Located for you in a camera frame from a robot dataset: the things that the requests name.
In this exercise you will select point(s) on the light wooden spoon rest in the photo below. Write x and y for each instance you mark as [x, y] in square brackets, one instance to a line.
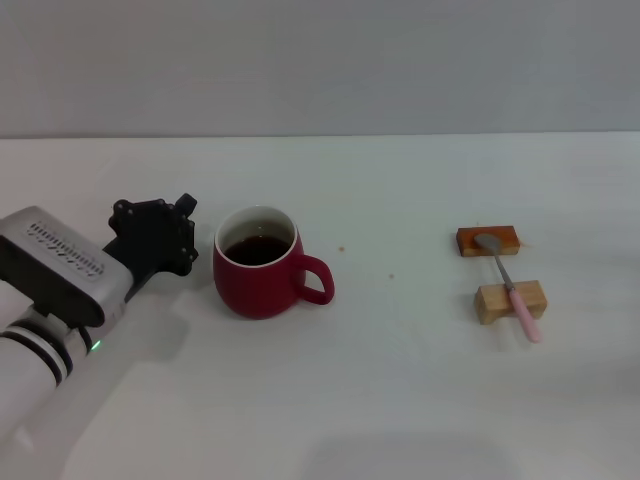
[492, 300]

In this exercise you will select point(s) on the red ceramic mug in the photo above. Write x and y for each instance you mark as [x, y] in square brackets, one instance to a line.
[260, 290]

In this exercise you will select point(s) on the dark orange wooden block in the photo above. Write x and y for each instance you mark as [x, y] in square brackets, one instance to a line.
[467, 242]

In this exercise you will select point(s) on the dark brown coffee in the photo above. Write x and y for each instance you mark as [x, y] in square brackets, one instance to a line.
[257, 249]

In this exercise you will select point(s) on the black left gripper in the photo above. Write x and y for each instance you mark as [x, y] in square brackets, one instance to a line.
[145, 235]

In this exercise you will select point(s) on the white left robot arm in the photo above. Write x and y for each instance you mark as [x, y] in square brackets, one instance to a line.
[25, 380]

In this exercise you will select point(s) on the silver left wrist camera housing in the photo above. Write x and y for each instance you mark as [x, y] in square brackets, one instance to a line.
[60, 270]

